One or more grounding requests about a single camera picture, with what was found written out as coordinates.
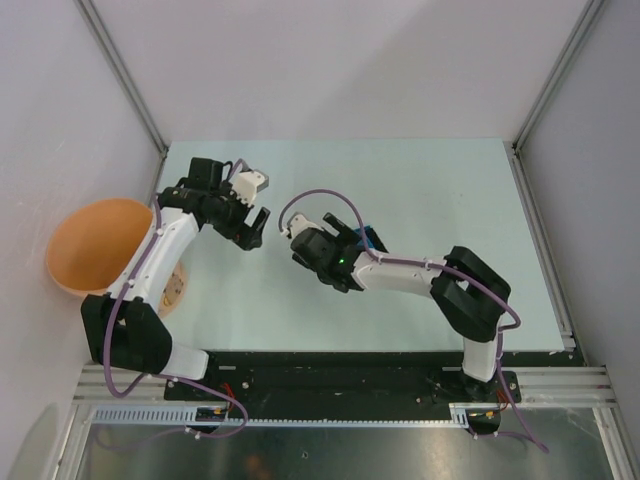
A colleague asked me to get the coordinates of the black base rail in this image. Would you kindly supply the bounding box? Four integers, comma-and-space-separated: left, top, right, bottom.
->
164, 350, 521, 421

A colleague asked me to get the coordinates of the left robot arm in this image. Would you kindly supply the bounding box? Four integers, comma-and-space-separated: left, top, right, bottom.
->
81, 157, 270, 400

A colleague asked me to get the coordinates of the white cable duct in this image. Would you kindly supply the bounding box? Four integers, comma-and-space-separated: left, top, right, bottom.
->
89, 403, 501, 429

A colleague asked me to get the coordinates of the orange plastic bucket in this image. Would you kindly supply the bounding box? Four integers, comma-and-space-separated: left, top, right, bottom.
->
46, 198, 198, 326

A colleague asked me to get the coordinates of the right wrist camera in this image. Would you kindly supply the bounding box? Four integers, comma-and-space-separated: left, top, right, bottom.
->
281, 212, 320, 241

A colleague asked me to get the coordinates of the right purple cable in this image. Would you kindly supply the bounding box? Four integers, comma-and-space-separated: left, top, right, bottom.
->
277, 188, 550, 454

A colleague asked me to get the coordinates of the blue hand brush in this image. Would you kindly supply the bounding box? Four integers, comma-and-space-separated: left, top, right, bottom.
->
353, 225, 388, 253

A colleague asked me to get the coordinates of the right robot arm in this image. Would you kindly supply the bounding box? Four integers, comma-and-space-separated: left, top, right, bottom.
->
285, 213, 511, 401

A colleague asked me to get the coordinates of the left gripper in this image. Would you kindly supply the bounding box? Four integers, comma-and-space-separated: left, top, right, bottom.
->
206, 181, 269, 250

